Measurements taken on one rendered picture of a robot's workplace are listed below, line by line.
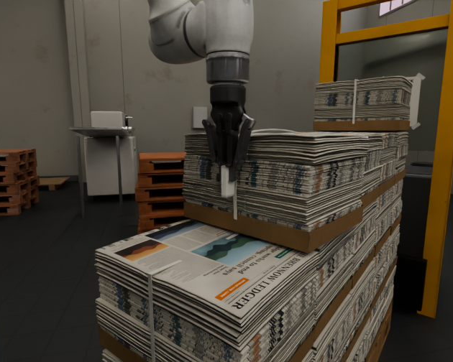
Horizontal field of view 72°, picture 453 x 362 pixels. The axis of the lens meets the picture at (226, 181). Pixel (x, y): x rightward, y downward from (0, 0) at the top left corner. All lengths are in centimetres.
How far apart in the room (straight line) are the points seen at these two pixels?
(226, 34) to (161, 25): 17
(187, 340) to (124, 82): 666
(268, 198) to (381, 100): 97
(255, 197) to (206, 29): 35
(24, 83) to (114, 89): 166
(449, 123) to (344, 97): 66
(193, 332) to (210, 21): 55
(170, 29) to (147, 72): 632
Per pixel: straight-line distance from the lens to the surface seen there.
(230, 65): 64
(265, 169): 65
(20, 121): 741
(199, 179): 79
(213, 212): 77
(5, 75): 753
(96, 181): 497
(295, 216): 63
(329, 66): 217
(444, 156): 202
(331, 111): 157
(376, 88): 153
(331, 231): 71
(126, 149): 487
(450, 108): 202
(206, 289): 51
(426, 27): 211
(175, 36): 74
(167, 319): 59
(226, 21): 65
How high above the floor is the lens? 107
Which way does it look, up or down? 10 degrees down
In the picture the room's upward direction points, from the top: straight up
